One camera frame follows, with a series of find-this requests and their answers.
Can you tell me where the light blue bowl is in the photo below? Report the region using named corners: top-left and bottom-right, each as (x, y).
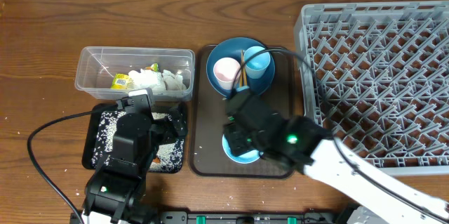
top-left (222, 136), bottom-right (261, 164)

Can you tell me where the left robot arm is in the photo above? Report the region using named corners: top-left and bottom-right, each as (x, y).
top-left (81, 90), bottom-right (187, 223)

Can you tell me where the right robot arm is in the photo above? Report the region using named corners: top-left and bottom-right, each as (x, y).
top-left (224, 88), bottom-right (448, 223)

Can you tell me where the black waste tray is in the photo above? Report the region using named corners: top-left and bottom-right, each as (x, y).
top-left (81, 103), bottom-right (187, 173)

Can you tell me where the grey dishwasher rack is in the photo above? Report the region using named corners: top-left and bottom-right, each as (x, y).
top-left (294, 1), bottom-right (448, 176)

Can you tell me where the brown serving tray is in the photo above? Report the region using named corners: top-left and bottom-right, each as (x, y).
top-left (189, 45), bottom-right (295, 179)

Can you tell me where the crumpled white paper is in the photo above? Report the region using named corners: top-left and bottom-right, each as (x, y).
top-left (128, 69), bottom-right (187, 91)

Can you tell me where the yellow green wrapper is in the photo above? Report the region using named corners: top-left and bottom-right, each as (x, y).
top-left (110, 74), bottom-right (133, 90)

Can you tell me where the light blue cup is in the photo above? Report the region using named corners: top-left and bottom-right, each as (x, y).
top-left (243, 46), bottom-right (271, 79)

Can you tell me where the pink cup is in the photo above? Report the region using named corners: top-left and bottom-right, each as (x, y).
top-left (213, 58), bottom-right (241, 90)

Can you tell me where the clear plastic bin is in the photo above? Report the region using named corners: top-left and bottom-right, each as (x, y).
top-left (75, 46), bottom-right (195, 102)

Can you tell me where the dark blue plate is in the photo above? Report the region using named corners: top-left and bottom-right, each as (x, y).
top-left (206, 37), bottom-right (276, 97)

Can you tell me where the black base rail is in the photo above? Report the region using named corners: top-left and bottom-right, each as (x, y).
top-left (159, 211), bottom-right (334, 224)

